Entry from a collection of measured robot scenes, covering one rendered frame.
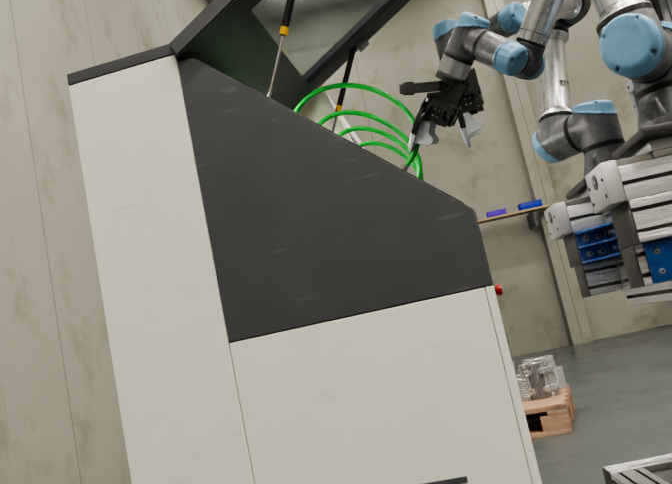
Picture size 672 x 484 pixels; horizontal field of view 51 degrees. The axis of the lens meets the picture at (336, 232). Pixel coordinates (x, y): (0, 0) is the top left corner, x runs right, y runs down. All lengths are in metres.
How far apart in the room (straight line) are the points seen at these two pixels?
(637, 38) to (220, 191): 0.92
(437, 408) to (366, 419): 0.15
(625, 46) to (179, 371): 1.15
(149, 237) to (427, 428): 0.74
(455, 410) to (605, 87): 11.08
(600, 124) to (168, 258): 1.25
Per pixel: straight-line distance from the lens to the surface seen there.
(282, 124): 1.60
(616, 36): 1.59
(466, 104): 2.02
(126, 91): 1.77
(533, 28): 1.84
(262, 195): 1.58
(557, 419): 4.29
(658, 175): 1.64
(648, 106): 1.70
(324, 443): 1.55
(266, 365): 1.56
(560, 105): 2.30
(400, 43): 12.29
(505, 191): 11.66
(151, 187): 1.69
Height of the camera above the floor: 0.74
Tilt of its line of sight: 9 degrees up
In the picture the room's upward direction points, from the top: 12 degrees counter-clockwise
